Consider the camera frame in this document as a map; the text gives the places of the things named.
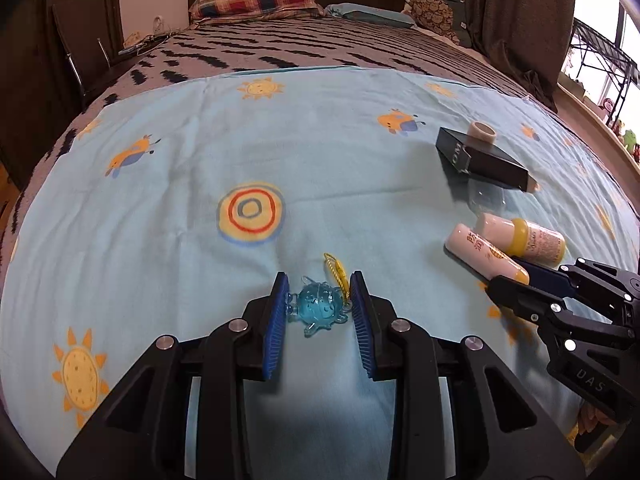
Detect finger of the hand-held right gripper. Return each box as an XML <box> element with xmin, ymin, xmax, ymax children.
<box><xmin>486</xmin><ymin>275</ymin><xmax>637</xmax><ymax>357</ymax></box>
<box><xmin>514</xmin><ymin>257</ymin><xmax>640</xmax><ymax>319</ymax></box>

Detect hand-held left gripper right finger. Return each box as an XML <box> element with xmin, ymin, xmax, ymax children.
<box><xmin>349</xmin><ymin>270</ymin><xmax>586</xmax><ymax>480</ymax></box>

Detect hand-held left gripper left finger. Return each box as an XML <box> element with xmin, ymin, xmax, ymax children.
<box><xmin>56</xmin><ymin>271</ymin><xmax>292</xmax><ymax>480</ymax></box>

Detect blue glass turtle charm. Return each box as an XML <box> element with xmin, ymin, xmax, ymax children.
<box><xmin>286</xmin><ymin>252</ymin><xmax>354</xmax><ymax>339</ymax></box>

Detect white tube with yellow cap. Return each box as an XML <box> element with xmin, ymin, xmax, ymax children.
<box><xmin>444</xmin><ymin>223</ymin><xmax>531</xmax><ymax>285</ymax></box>

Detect person's right hand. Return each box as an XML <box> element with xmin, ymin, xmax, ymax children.
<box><xmin>566</xmin><ymin>402</ymin><xmax>624</xmax><ymax>454</ymax></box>

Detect white bottle with yellow band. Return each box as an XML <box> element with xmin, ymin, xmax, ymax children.
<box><xmin>475</xmin><ymin>212</ymin><xmax>567</xmax><ymax>267</ymax></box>

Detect clear plastic piece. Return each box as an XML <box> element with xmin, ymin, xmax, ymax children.
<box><xmin>468</xmin><ymin>180</ymin><xmax>507</xmax><ymax>212</ymax></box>

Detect black box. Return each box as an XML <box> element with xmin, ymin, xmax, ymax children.
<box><xmin>435</xmin><ymin>126</ymin><xmax>531</xmax><ymax>194</ymax></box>

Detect beige tape roll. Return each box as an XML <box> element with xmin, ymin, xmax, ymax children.
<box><xmin>467</xmin><ymin>121</ymin><xmax>498</xmax><ymax>147</ymax></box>

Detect light blue printed sheet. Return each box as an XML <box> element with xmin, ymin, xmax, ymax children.
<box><xmin>0</xmin><ymin>65</ymin><xmax>640</xmax><ymax>480</ymax></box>

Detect black metal rack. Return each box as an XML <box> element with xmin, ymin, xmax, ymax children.
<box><xmin>561</xmin><ymin>16</ymin><xmax>640</xmax><ymax>127</ymax></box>

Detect brown curtain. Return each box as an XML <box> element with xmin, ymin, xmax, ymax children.
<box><xmin>414</xmin><ymin>0</ymin><xmax>579</xmax><ymax>114</ymax></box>

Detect window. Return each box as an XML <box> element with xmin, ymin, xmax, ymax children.
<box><xmin>559</xmin><ymin>0</ymin><xmax>640</xmax><ymax>126</ymax></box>

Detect grey black striped blanket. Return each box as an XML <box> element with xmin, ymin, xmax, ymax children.
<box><xmin>0</xmin><ymin>12</ymin><xmax>640</xmax><ymax>243</ymax></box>

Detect dark patterned cushion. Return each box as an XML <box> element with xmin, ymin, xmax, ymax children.
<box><xmin>404</xmin><ymin>0</ymin><xmax>474</xmax><ymax>49</ymax></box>

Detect teal pillow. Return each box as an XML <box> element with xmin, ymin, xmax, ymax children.
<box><xmin>325</xmin><ymin>2</ymin><xmax>417</xmax><ymax>30</ymax></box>

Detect plaid pillow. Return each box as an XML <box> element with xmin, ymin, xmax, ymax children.
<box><xmin>188</xmin><ymin>0</ymin><xmax>326</xmax><ymax>24</ymax></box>

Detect dark chair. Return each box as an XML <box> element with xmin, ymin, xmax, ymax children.
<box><xmin>52</xmin><ymin>2</ymin><xmax>114</xmax><ymax>102</ymax></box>

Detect dark wooden wardrobe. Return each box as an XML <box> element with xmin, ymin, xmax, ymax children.
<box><xmin>0</xmin><ymin>0</ymin><xmax>127</xmax><ymax>193</ymax></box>

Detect white cables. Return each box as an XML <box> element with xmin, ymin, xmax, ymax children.
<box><xmin>119</xmin><ymin>30</ymin><xmax>174</xmax><ymax>57</ymax></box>

